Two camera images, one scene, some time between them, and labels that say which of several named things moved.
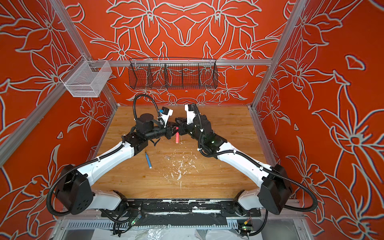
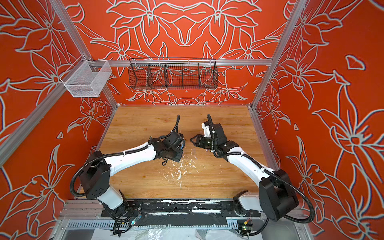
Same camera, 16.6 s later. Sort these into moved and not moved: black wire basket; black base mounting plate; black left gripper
Moved: black left gripper
Not moved: black wire basket; black base mounting plate
